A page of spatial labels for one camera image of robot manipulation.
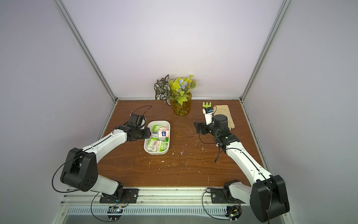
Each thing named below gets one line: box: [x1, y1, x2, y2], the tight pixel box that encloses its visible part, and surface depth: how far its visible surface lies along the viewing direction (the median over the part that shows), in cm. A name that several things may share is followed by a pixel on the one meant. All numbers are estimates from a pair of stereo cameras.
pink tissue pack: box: [158, 129, 170, 138], surface depth 92 cm
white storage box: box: [143, 120, 171, 155], surface depth 92 cm
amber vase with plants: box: [153, 74, 197, 117], surface depth 99 cm
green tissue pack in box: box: [146, 137, 159, 148], surface depth 93 cm
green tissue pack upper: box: [151, 124, 166, 133], surface depth 100 cm
